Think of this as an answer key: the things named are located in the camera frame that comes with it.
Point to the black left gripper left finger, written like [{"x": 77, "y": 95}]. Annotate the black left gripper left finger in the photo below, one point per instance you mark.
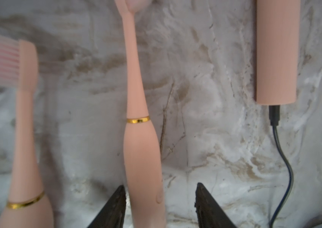
[{"x": 113, "y": 213}]

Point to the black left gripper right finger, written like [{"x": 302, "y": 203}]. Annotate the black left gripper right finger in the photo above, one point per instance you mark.
[{"x": 210, "y": 214}]

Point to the pink toothbrush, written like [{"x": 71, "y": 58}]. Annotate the pink toothbrush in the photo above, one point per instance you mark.
[
  {"x": 277, "y": 51},
  {"x": 27, "y": 204},
  {"x": 142, "y": 154}
]

